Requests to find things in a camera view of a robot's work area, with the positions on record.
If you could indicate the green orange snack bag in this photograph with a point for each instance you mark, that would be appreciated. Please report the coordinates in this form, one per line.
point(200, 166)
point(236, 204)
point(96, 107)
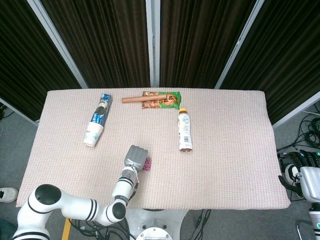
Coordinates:
point(170, 102)

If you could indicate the pink patterned rectangular packet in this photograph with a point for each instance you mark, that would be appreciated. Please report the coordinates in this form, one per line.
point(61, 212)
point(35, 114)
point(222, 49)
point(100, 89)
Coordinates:
point(148, 165)

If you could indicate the grey black right robot hand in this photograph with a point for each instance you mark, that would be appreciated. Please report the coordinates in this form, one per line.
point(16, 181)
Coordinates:
point(311, 183)

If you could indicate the white label drink bottle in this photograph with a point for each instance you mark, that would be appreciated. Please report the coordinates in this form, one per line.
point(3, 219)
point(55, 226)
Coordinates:
point(185, 132)

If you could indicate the blue cookie box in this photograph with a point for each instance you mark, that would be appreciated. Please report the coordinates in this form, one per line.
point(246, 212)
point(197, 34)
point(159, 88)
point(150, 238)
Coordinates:
point(102, 110)

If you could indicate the white black sneaker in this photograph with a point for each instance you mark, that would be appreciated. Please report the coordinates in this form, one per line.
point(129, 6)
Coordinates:
point(291, 171)

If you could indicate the white paper cup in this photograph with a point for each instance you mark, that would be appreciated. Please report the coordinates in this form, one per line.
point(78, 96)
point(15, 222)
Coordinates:
point(92, 135)

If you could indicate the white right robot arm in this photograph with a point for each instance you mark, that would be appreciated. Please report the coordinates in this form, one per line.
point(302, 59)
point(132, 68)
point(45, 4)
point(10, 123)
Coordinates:
point(315, 215)

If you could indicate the brown cardboard tube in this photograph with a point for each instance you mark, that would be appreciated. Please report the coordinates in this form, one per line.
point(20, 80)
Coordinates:
point(132, 100)

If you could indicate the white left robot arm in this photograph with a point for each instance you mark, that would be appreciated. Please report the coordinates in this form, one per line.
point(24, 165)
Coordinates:
point(75, 205)

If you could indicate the yellow floor tape strip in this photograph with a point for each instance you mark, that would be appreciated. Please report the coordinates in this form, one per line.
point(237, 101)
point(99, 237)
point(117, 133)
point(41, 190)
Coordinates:
point(66, 228)

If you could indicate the dark brown curtain panel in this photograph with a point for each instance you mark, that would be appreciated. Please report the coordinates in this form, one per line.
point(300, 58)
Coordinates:
point(105, 45)
point(30, 62)
point(200, 45)
point(287, 62)

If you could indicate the grey black left robot hand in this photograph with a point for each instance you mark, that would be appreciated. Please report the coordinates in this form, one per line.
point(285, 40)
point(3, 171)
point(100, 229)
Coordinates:
point(136, 156)

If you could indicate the grey partition frame post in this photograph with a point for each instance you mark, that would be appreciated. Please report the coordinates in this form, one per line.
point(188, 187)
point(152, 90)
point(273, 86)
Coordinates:
point(57, 47)
point(240, 42)
point(153, 50)

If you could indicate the pink checkered tablecloth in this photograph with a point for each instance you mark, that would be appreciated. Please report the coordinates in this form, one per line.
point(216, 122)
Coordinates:
point(212, 162)

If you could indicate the grey partition frame rail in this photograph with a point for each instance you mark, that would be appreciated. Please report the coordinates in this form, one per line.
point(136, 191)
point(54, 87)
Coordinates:
point(20, 111)
point(295, 110)

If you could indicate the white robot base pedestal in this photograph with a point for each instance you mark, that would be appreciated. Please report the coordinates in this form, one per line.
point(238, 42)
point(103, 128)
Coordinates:
point(155, 225)

